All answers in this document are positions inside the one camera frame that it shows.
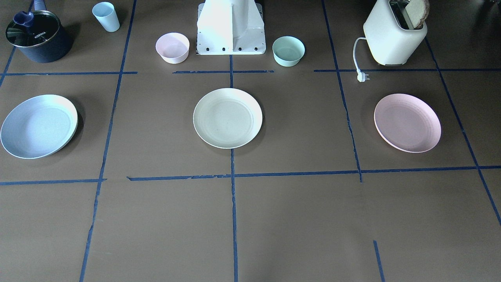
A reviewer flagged pink plate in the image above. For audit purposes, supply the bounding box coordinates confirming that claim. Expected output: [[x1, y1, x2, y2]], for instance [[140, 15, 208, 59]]
[[373, 93, 442, 153]]

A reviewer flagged blue plate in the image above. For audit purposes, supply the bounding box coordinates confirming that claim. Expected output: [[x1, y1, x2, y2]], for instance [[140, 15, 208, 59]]
[[1, 94, 78, 159]]

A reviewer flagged cream plate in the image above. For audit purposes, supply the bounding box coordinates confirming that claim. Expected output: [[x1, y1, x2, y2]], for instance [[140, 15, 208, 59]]
[[193, 88, 263, 149]]

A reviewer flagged green bowl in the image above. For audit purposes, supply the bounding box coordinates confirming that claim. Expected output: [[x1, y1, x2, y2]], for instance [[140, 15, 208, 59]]
[[272, 36, 306, 67]]

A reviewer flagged pink bowl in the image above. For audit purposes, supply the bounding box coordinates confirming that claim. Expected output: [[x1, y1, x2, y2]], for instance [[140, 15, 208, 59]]
[[155, 33, 190, 64]]

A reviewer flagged cream toaster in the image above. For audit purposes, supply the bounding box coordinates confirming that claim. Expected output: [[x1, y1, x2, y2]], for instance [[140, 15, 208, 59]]
[[363, 0, 427, 66]]

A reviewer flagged light blue cup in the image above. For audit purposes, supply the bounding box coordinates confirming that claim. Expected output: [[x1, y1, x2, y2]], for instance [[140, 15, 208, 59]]
[[92, 2, 120, 32]]

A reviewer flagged bread slice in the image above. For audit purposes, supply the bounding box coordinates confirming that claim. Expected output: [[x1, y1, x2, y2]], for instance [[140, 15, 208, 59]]
[[405, 0, 430, 30]]

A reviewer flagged dark blue saucepan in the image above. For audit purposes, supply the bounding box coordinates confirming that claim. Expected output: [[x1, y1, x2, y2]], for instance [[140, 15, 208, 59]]
[[11, 0, 73, 63]]

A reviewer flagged glass pot lid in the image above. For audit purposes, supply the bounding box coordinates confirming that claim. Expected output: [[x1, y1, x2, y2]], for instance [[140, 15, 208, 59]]
[[5, 10, 61, 47]]

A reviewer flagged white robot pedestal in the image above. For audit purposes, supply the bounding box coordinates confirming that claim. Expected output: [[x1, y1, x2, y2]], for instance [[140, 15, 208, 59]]
[[196, 0, 266, 55]]

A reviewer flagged white toaster power cable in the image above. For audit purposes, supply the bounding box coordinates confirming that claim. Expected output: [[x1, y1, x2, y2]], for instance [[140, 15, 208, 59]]
[[353, 37, 371, 83]]

